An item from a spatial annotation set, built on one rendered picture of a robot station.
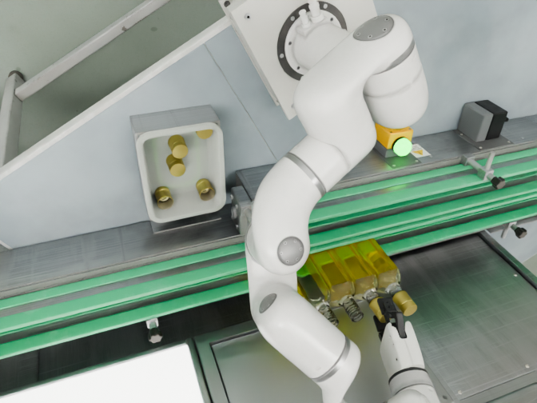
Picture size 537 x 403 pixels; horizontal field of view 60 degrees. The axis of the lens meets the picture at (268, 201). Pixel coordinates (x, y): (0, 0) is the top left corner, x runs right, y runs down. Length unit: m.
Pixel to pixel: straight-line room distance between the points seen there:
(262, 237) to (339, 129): 0.18
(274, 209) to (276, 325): 0.17
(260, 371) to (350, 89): 0.66
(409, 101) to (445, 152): 0.58
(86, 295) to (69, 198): 0.22
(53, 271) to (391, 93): 0.76
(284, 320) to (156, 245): 0.48
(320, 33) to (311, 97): 0.27
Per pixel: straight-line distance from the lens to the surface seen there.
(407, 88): 0.72
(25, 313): 1.05
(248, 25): 0.91
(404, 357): 0.93
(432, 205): 1.26
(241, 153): 1.11
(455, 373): 1.20
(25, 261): 1.14
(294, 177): 0.66
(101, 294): 1.03
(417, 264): 1.40
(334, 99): 0.63
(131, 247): 1.09
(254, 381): 1.06
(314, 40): 0.89
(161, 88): 1.00
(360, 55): 0.66
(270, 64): 0.95
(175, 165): 1.01
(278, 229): 0.63
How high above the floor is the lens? 1.66
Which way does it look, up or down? 48 degrees down
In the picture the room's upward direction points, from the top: 149 degrees clockwise
